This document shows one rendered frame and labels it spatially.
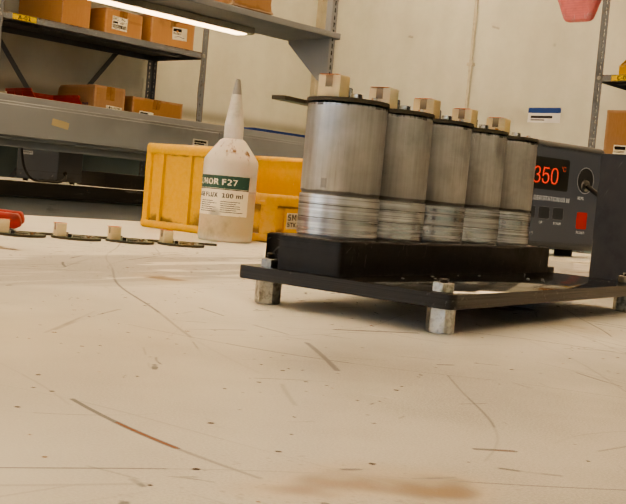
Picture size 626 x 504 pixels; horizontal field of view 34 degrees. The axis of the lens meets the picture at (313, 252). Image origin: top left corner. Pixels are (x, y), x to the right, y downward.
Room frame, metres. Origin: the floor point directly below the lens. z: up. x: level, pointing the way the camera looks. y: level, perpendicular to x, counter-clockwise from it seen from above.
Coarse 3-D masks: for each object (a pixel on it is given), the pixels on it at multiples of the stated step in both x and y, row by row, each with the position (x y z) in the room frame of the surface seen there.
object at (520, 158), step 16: (512, 144) 0.39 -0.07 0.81; (528, 144) 0.40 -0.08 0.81; (512, 160) 0.39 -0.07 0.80; (528, 160) 0.40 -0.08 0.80; (512, 176) 0.39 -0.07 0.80; (528, 176) 0.40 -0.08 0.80; (512, 192) 0.39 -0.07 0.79; (528, 192) 0.40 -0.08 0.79; (512, 208) 0.39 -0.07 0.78; (528, 208) 0.40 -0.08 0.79; (512, 224) 0.39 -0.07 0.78; (528, 224) 0.40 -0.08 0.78; (512, 240) 0.39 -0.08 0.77
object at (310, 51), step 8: (296, 40) 3.80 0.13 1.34; (304, 40) 3.77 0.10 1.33; (312, 40) 3.74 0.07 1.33; (320, 40) 3.71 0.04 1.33; (296, 48) 3.79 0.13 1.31; (304, 48) 3.77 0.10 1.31; (312, 48) 3.74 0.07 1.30; (320, 48) 3.71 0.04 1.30; (304, 56) 3.76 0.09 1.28; (312, 56) 3.74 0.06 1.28; (320, 56) 3.71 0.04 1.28; (304, 64) 3.76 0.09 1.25; (312, 64) 3.73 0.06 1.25; (320, 64) 3.71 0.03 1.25; (312, 72) 3.73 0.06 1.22; (320, 72) 3.70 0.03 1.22
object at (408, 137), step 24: (408, 120) 0.33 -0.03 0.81; (432, 120) 0.33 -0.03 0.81; (408, 144) 0.33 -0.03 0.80; (384, 168) 0.33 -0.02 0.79; (408, 168) 0.33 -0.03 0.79; (384, 192) 0.32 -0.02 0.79; (408, 192) 0.33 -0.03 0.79; (384, 216) 0.32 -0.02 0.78; (408, 216) 0.33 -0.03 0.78; (384, 240) 0.32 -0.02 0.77; (408, 240) 0.33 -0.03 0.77
